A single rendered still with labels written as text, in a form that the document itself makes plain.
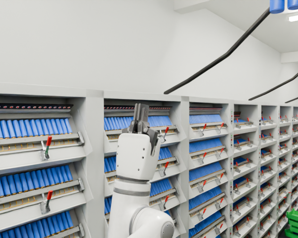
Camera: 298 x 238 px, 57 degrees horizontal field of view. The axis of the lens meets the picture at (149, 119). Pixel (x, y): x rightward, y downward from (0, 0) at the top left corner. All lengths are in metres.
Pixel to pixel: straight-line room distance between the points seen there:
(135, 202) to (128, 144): 0.13
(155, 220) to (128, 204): 0.07
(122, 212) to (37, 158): 0.51
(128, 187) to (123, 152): 0.08
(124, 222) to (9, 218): 0.53
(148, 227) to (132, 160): 0.15
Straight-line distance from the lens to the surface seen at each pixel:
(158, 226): 0.57
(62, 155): 1.10
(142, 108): 0.64
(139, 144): 0.61
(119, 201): 0.62
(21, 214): 1.07
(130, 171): 0.62
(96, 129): 1.17
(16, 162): 1.02
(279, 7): 1.41
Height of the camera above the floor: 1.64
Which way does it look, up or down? 2 degrees down
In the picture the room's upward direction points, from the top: straight up
